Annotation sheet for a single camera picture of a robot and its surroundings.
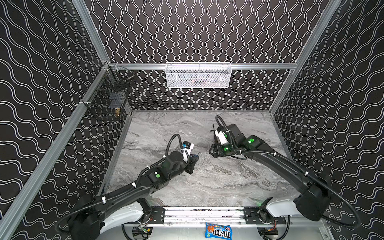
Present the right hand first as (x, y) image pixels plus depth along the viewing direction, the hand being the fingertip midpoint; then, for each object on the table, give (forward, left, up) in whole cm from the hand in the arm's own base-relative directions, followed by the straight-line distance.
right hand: (214, 151), depth 79 cm
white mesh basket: (+76, +9, -1) cm, 76 cm away
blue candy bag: (-34, 0, -15) cm, 37 cm away
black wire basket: (+31, +67, +10) cm, 74 cm away
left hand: (-6, +7, +3) cm, 10 cm away
